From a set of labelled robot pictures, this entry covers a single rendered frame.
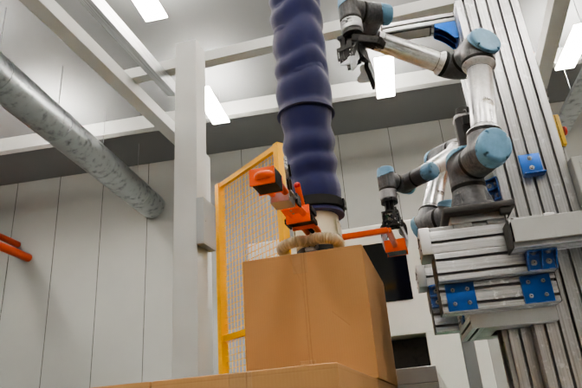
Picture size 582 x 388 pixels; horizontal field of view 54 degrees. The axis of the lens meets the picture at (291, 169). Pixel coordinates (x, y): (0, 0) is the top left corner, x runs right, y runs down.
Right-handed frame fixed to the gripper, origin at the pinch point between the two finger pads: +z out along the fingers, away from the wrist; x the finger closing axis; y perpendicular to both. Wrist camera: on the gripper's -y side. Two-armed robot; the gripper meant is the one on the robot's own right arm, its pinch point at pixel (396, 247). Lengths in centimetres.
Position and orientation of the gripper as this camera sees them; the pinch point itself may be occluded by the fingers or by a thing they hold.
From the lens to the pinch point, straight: 240.6
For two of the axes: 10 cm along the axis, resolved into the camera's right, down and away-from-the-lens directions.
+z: 0.6, 9.1, -4.2
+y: -2.7, -3.9, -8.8
